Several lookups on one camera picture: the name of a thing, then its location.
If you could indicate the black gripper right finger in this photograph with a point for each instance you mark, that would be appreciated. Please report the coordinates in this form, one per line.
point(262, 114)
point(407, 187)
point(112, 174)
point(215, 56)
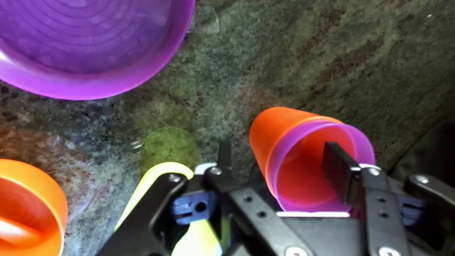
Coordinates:
point(379, 214)

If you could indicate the orange plastic spoon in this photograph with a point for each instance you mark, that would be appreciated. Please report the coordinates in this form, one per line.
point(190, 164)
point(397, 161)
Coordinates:
point(12, 232)

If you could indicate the orange plastic cup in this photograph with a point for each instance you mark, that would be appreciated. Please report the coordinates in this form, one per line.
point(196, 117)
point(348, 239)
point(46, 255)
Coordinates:
point(268, 133)

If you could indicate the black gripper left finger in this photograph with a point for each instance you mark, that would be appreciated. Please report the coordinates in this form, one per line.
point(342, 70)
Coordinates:
point(257, 218)

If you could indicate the purple plastic cup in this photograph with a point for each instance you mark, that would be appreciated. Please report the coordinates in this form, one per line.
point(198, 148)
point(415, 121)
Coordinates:
point(304, 175)

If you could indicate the orange plastic bowl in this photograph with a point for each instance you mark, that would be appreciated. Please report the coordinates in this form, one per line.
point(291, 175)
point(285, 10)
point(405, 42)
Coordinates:
point(33, 200)

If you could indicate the purple plastic plate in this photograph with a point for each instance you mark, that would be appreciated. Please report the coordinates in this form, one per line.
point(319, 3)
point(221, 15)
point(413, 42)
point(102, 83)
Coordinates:
point(90, 43)

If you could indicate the green plastic cup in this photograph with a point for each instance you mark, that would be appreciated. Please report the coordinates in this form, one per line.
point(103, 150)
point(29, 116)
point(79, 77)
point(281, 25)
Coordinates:
point(151, 182)

